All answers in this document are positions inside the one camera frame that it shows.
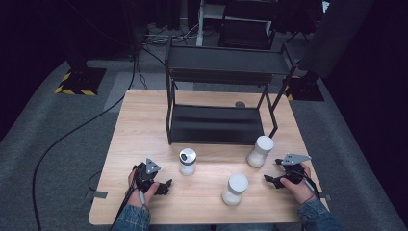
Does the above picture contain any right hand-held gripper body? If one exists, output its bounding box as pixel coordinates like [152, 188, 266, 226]
[281, 153, 312, 186]

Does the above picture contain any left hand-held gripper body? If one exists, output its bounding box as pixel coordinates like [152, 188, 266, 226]
[133, 157, 162, 193]

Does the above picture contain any white grinder jar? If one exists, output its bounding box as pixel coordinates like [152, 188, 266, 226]
[220, 172, 249, 207]
[245, 135, 275, 168]

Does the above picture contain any glass shaker with silver lid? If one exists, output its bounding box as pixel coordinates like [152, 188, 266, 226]
[178, 147, 197, 177]

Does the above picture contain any black two-tier metal rack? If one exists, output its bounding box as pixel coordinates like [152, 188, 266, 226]
[164, 36, 297, 146]

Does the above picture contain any person's right hand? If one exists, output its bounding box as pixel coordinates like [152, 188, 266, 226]
[279, 163, 317, 206]

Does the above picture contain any person's left hand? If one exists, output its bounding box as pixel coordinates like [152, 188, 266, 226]
[127, 168, 161, 210]

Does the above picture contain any yellow-black striped stand base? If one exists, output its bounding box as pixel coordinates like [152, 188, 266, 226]
[283, 75, 325, 102]
[54, 66, 108, 96]

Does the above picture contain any grey panel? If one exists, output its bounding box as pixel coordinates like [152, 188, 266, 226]
[296, 0, 376, 80]

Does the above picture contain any white metal stand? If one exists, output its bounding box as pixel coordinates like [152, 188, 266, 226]
[195, 0, 225, 47]

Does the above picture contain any left hand-held gripper cable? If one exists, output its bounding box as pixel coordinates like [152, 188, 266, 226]
[109, 182, 142, 231]

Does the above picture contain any thin black cable loop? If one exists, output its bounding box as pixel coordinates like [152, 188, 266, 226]
[88, 170, 103, 193]

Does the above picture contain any thick black floor cable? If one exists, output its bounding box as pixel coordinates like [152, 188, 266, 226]
[31, 47, 139, 231]

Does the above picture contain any bundle of floor cables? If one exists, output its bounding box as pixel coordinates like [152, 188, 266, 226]
[142, 22, 200, 46]

